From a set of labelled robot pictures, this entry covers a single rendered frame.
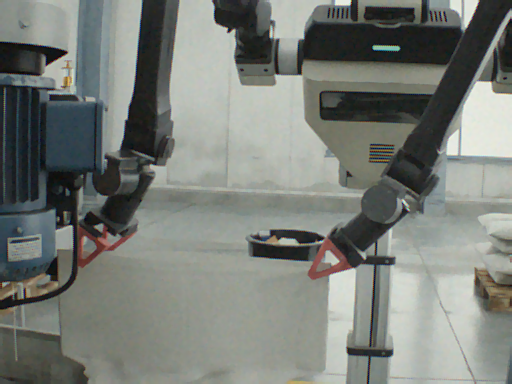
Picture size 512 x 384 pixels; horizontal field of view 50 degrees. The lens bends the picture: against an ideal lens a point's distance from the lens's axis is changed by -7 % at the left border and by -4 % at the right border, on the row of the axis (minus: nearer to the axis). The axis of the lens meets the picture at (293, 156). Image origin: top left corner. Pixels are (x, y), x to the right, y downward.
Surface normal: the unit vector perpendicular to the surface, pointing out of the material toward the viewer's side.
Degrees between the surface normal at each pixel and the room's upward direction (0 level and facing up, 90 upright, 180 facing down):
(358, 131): 130
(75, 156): 90
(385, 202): 78
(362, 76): 40
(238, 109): 90
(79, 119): 90
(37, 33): 91
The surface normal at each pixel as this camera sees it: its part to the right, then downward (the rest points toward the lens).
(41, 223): 0.97, 0.07
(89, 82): -0.12, 0.05
